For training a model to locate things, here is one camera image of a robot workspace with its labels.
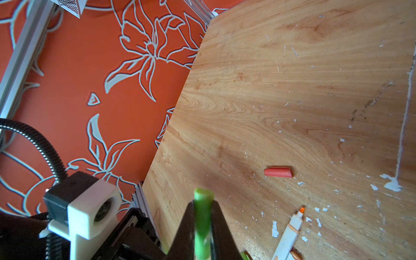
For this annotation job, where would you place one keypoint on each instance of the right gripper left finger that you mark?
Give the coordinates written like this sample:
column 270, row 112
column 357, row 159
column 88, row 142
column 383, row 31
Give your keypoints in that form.
column 183, row 246

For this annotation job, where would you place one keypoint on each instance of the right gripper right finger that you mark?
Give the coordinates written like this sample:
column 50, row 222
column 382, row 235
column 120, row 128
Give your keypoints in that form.
column 223, row 246

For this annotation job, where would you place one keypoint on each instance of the green pen cap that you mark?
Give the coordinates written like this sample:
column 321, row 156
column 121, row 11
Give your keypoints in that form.
column 203, row 200

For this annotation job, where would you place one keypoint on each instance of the white pen orange tip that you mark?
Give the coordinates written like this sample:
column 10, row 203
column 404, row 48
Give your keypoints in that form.
column 284, row 250

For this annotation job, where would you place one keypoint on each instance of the red pen cap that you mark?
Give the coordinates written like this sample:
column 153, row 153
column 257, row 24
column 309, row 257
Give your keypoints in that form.
column 280, row 172

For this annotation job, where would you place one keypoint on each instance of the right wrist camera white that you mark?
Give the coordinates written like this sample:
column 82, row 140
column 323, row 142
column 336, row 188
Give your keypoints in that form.
column 84, row 211

